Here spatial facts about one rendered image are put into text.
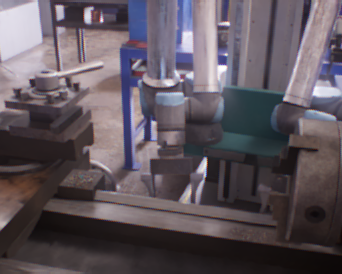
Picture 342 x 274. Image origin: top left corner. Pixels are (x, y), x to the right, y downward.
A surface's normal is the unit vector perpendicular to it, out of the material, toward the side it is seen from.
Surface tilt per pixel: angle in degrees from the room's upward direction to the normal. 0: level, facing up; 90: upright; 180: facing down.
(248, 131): 90
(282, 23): 90
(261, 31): 90
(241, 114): 90
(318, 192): 67
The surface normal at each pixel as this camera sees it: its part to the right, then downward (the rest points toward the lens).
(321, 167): -0.15, -0.28
